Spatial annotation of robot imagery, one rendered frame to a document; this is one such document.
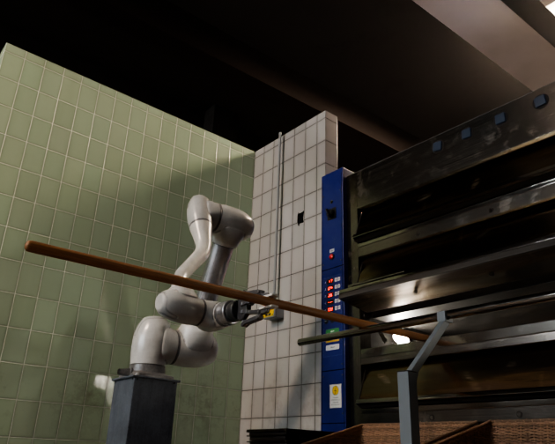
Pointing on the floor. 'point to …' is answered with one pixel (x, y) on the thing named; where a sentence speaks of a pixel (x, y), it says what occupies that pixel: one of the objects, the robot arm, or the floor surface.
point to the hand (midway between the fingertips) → (269, 301)
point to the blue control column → (329, 183)
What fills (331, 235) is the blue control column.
